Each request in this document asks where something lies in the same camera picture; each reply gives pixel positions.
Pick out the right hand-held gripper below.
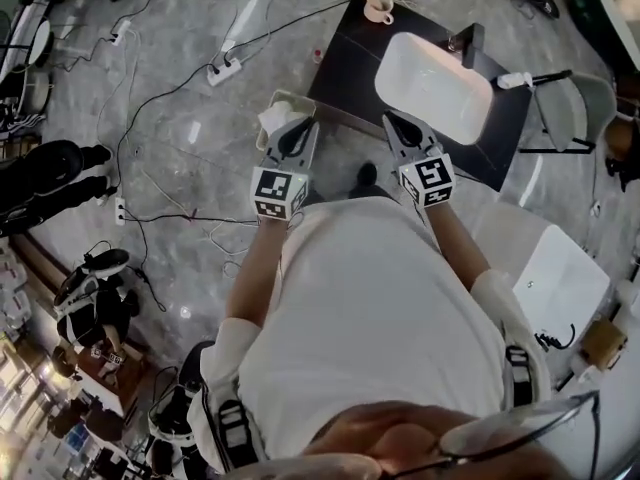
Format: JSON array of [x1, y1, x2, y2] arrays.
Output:
[[382, 111, 456, 209]]

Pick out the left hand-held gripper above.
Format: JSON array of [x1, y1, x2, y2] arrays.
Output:
[[251, 117, 320, 222]]

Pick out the cream plastic basket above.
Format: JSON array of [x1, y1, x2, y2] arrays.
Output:
[[254, 89, 318, 155]]

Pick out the white towel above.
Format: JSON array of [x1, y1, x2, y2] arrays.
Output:
[[257, 102, 309, 138]]

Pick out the white rectangular sink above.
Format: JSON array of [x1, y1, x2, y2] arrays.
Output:
[[374, 31, 496, 146]]

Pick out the person's left forearm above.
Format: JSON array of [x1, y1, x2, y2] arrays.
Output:
[[225, 215, 292, 330]]

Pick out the person's right forearm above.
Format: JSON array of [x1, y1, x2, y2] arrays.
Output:
[[423, 202, 494, 292]]

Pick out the black sink cabinet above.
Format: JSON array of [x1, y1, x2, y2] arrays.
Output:
[[306, 0, 534, 193]]

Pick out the person's black shoe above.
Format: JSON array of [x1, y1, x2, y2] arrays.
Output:
[[356, 162, 380, 188]]

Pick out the black faucet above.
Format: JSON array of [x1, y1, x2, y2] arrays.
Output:
[[458, 22, 487, 70]]

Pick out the white soap dispenser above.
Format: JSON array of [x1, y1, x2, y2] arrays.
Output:
[[496, 71, 534, 90]]

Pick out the pink cup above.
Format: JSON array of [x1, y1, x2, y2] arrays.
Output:
[[361, 0, 396, 26]]

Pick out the person's white shirt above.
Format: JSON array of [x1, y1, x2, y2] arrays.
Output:
[[198, 195, 552, 475]]

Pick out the black and white robot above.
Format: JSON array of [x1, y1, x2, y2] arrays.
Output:
[[51, 246, 142, 350], [146, 340, 204, 452]]

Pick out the round white table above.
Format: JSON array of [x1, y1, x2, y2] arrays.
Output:
[[19, 19, 56, 70]]

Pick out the brown cardboard box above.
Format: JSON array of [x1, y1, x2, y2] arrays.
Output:
[[578, 316, 629, 372]]

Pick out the person's face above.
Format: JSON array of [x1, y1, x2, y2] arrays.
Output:
[[234, 400, 569, 480]]

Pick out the person's eyeglasses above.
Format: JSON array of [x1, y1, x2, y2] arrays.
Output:
[[437, 389, 602, 480]]

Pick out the grey chair with black frame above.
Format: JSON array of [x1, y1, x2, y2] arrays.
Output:
[[518, 69, 619, 155]]

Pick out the black coiled cable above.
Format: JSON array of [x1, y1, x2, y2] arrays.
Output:
[[533, 323, 577, 352]]

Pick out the black white harness strap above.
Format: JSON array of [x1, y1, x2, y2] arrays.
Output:
[[503, 345, 534, 420], [217, 399, 257, 470]]

